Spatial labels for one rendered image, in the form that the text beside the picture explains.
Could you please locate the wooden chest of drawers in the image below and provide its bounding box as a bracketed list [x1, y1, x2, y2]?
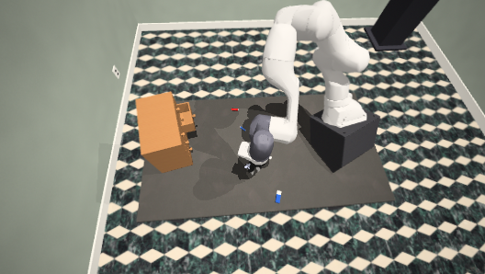
[136, 92, 193, 173]

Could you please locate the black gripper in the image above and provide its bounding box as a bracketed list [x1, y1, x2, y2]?
[244, 162, 265, 175]

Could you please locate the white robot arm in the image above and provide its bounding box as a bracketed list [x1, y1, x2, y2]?
[238, 0, 370, 165]

